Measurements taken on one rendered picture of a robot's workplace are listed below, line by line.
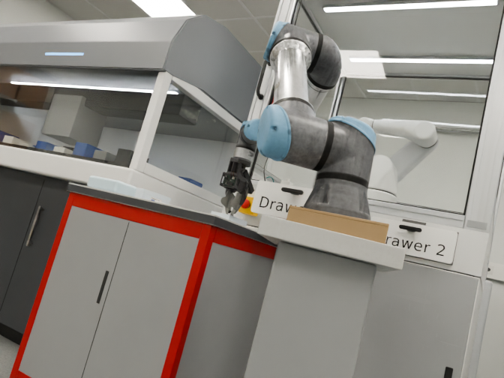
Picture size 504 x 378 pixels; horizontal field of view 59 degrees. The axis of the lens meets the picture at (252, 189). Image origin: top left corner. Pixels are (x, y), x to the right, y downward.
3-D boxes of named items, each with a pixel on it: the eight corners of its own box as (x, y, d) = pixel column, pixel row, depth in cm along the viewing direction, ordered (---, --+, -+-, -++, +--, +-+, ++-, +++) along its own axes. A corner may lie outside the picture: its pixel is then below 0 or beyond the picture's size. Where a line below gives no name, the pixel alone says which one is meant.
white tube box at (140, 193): (140, 202, 163) (144, 188, 164) (127, 199, 169) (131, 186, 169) (167, 211, 172) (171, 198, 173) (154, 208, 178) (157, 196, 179)
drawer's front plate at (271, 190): (332, 228, 136) (340, 193, 137) (250, 211, 150) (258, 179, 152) (334, 229, 137) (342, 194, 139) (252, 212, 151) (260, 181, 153)
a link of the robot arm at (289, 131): (336, 143, 94) (322, 26, 132) (268, 124, 91) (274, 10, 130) (313, 182, 102) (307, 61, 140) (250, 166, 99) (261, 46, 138)
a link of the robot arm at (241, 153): (241, 152, 176) (259, 154, 172) (238, 163, 176) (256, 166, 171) (231, 146, 170) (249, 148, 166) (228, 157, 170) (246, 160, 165)
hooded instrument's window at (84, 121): (131, 168, 193) (161, 71, 200) (-77, 130, 281) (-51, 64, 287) (250, 219, 291) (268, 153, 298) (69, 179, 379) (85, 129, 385)
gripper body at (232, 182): (217, 187, 167) (226, 156, 169) (230, 192, 174) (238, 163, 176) (235, 189, 163) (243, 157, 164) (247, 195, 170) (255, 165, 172)
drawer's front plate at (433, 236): (451, 264, 148) (457, 232, 149) (364, 245, 162) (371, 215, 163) (451, 265, 149) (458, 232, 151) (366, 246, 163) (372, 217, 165)
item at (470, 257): (481, 277, 144) (489, 233, 147) (220, 217, 195) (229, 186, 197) (483, 292, 226) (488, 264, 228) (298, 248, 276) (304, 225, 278)
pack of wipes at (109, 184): (134, 199, 155) (138, 187, 156) (114, 193, 147) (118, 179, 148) (106, 193, 163) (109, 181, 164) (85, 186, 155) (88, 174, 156)
